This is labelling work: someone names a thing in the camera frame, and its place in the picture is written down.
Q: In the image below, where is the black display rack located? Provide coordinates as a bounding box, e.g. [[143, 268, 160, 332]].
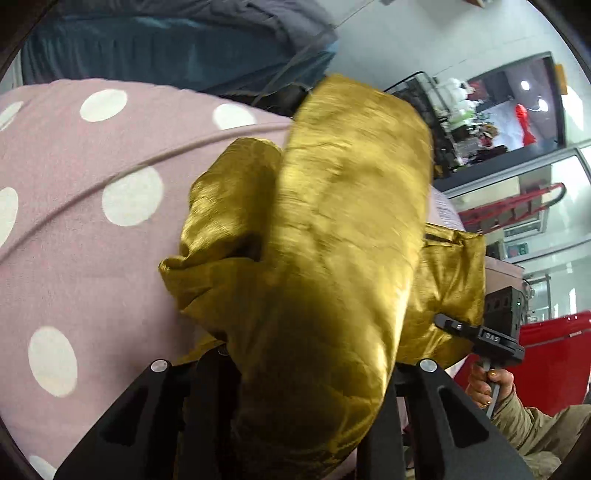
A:
[[390, 71, 465, 182]]

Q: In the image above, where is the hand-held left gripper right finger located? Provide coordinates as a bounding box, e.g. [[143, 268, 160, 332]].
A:
[[358, 359, 536, 480]]

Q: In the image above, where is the brown box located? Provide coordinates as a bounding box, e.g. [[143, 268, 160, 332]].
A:
[[484, 256, 526, 298]]

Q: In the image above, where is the person's right forearm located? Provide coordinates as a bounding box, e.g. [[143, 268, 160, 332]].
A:
[[489, 388, 591, 480]]

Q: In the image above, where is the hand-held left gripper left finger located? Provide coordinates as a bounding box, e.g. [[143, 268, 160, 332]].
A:
[[54, 348, 243, 480]]

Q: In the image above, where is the grey quilt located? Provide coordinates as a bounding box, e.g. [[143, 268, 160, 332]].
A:
[[152, 0, 340, 51]]

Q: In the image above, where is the person's right hand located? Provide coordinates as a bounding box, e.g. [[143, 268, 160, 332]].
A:
[[466, 360, 515, 411]]

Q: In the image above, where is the pink polka dot blanket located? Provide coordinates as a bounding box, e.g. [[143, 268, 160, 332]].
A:
[[0, 78, 467, 480]]

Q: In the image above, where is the red hand truck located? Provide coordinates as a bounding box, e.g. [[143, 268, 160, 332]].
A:
[[457, 182, 566, 232]]

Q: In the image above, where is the dark framed window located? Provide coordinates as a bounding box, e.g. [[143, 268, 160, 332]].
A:
[[443, 53, 568, 172]]

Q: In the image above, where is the teal cloth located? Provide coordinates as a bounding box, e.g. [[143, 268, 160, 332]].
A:
[[21, 14, 340, 95]]

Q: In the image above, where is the red plastic bin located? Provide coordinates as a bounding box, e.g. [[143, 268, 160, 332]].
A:
[[455, 311, 591, 416]]

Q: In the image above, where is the gold satin jacket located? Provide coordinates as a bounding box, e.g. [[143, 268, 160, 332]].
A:
[[159, 74, 488, 480]]

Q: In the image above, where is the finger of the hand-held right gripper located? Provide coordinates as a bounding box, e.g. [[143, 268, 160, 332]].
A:
[[434, 313, 483, 343]]

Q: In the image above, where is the glass door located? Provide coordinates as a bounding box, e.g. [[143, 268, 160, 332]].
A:
[[436, 145, 591, 324]]

